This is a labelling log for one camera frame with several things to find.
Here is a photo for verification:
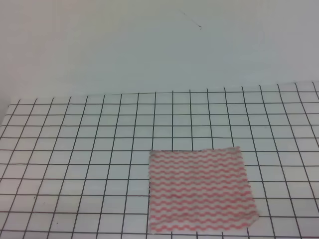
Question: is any pink wavy striped towel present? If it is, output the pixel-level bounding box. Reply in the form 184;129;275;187
148;147;260;233

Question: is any white grid tablecloth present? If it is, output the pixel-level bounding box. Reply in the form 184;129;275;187
0;82;319;239

